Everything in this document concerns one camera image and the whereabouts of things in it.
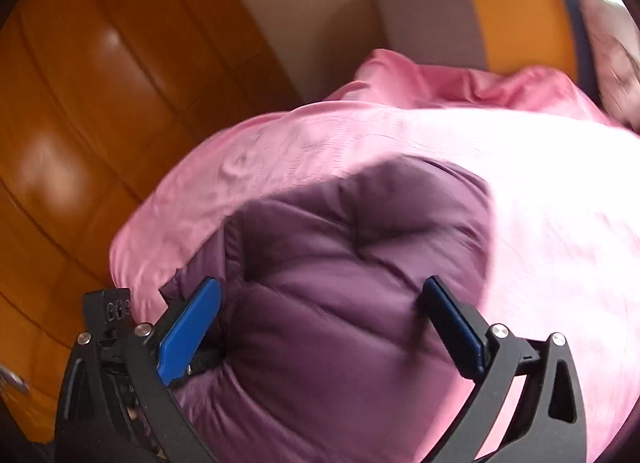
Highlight purple quilted down jacket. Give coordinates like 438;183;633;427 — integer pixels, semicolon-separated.
162;156;492;462

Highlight pink bedspread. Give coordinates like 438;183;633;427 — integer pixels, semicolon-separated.
111;50;639;462

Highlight wooden wardrobe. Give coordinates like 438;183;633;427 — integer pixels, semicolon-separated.
1;0;299;443

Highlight deer print pillow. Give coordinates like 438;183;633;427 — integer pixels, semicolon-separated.
578;0;639;134

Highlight grey yellow blue headboard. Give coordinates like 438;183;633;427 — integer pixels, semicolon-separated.
374;0;600;101

